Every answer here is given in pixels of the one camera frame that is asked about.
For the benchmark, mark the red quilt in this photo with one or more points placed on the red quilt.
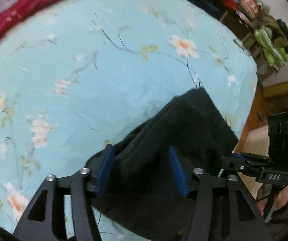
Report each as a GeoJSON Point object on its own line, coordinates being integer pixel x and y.
{"type": "Point", "coordinates": [21, 12]}

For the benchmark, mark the green garment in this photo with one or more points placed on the green garment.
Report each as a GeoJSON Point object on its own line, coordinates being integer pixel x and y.
{"type": "Point", "coordinates": [271, 47]}

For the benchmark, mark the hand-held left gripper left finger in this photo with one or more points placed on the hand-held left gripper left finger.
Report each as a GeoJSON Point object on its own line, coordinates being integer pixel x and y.
{"type": "Point", "coordinates": [106, 168]}

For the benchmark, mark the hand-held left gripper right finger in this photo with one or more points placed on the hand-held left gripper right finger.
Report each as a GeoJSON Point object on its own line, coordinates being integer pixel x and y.
{"type": "Point", "coordinates": [177, 170]}

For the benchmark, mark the person's right hand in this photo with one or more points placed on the person's right hand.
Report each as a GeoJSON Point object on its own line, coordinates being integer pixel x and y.
{"type": "Point", "coordinates": [281, 198]}

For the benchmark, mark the blue floral bedsheet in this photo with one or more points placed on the blue floral bedsheet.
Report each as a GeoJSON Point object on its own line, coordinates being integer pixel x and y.
{"type": "Point", "coordinates": [83, 80]}

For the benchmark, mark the black pants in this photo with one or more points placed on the black pants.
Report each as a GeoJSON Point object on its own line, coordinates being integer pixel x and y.
{"type": "Point", "coordinates": [184, 120]}

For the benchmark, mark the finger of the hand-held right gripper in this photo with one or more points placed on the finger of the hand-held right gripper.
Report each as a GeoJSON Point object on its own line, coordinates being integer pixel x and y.
{"type": "Point", "coordinates": [241, 164]}

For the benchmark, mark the pile of mixed clothes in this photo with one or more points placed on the pile of mixed clothes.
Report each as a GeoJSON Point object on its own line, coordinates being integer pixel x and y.
{"type": "Point", "coordinates": [249, 2]}

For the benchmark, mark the wooden bed frame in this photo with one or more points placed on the wooden bed frame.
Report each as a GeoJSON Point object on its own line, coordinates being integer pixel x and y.
{"type": "Point", "coordinates": [255, 115]}

